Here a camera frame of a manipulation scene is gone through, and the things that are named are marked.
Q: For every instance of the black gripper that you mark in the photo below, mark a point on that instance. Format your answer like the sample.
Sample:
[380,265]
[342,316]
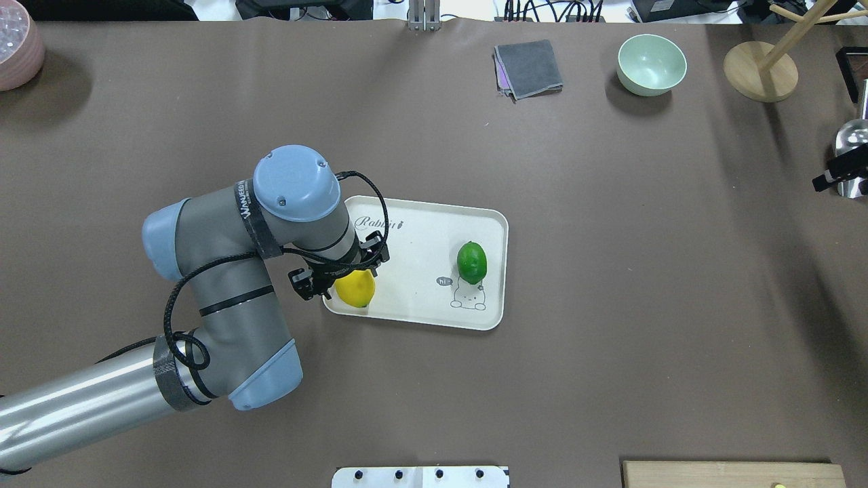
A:
[330,272]

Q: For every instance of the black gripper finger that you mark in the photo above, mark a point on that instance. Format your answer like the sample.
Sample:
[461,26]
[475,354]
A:
[849,165]

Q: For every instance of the yellow lemon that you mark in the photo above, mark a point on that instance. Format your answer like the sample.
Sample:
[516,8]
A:
[357,289]

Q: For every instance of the green lime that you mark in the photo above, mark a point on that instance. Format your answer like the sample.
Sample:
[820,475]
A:
[472,263]

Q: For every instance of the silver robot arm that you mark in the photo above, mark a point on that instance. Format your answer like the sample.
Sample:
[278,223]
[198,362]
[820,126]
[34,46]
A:
[223,330]

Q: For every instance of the cream rabbit tray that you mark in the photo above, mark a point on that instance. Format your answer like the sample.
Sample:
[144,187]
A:
[421,282]

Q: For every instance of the wooden mug tree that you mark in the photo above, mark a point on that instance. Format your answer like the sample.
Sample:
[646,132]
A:
[764,72]

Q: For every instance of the purple cloth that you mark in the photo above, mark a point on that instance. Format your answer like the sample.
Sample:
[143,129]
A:
[502,80]

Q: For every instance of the mint green bowl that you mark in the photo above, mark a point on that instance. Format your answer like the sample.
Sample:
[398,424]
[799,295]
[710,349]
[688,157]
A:
[650,65]

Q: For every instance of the grey folded cloth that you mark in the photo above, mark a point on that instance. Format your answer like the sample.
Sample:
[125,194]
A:
[531,68]

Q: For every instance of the bamboo cutting board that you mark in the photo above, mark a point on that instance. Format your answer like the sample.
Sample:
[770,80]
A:
[730,474]

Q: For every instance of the pink bowl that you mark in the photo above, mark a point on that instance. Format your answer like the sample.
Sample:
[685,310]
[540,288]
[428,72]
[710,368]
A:
[22,50]

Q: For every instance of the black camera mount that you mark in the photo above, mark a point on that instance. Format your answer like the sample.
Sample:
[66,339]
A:
[303,281]

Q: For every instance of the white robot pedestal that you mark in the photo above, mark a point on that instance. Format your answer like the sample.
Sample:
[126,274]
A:
[422,476]

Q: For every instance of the aluminium frame post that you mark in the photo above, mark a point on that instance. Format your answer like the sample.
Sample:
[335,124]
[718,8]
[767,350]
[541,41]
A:
[424,15]

